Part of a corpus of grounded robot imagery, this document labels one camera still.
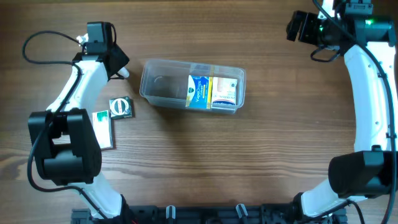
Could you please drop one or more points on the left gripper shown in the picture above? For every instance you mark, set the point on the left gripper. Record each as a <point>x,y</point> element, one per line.
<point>117,59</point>

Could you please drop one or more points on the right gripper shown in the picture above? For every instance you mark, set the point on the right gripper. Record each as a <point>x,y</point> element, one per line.
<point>304,26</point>

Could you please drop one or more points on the white sanitizer bottle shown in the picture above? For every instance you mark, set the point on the white sanitizer bottle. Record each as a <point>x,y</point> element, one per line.
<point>123,73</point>

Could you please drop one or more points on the dark green round-logo box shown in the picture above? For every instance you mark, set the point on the dark green round-logo box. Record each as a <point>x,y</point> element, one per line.
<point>121,107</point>

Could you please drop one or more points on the blue yellow VapoDrops box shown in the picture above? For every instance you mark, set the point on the blue yellow VapoDrops box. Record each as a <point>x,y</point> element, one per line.
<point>199,92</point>

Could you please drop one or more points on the white Hansaplast plaster box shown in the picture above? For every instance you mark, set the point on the white Hansaplast plaster box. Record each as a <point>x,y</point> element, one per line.
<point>223,95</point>

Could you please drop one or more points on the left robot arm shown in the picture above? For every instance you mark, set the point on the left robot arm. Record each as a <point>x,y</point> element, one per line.
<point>65,152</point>

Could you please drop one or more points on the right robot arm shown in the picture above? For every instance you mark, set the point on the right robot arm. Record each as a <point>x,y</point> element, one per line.
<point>368,45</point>

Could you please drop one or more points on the clear plastic container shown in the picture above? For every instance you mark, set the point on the clear plastic container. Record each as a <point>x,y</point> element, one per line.
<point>165,82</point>

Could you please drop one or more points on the white green flat box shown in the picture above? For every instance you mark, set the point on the white green flat box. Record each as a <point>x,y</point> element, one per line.
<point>103,129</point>

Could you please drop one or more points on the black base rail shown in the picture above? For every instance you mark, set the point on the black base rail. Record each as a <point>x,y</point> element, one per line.
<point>266,213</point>

